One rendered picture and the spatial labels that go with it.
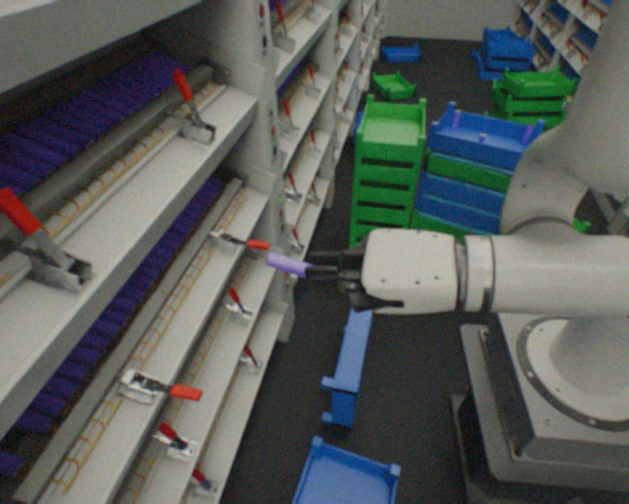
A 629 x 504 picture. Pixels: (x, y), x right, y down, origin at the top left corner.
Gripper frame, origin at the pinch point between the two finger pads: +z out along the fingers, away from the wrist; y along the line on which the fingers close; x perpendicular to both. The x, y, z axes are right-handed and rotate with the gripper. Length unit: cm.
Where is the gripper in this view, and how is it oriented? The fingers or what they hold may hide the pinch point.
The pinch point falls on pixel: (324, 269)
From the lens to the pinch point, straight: 46.5
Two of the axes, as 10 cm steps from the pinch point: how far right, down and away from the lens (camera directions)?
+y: -2.0, 6.8, -7.1
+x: 1.6, 7.4, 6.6
